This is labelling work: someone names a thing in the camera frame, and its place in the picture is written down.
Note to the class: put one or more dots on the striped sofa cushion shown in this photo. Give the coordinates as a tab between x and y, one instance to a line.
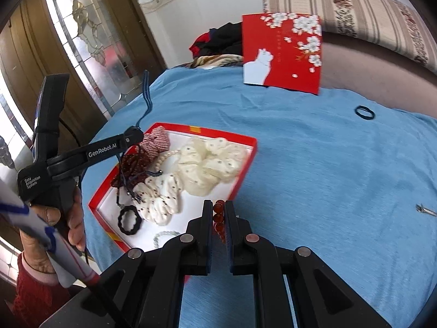
358	6

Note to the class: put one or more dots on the cream dotted scrunchie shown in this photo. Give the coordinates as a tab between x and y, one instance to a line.
205	167

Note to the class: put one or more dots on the wooden door with glass panel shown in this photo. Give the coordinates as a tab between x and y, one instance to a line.
85	41

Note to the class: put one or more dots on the red box lid white cat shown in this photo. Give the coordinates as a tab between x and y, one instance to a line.
283	61

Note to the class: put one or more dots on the beige patterned scarf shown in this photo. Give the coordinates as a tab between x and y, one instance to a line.
218	60

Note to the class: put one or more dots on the dark clothes pile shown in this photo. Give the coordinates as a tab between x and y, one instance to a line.
222	39

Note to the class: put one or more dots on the brown sofa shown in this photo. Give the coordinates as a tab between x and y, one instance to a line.
375	75

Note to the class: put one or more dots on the person's left hand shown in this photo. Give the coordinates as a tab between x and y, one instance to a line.
37	249

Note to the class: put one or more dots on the silver metal hair clip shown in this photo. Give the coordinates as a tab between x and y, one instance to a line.
425	209

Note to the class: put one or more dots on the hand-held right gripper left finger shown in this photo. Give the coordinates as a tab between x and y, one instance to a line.
209	218

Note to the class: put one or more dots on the person's left forearm red sleeve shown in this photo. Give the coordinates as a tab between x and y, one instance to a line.
37	297

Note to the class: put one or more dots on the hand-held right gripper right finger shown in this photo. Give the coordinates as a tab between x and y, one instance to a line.
230	218

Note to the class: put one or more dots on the white cherry print scrunchie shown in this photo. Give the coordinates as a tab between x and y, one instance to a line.
160	198

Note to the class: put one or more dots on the red jewelry box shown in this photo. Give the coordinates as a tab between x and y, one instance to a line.
211	191

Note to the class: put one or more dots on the blue cloth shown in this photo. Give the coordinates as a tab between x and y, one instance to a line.
324	177

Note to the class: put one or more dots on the red polka-dot scrunchie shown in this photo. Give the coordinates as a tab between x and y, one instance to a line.
155	143

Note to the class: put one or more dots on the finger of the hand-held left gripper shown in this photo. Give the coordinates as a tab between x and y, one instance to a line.
133	137

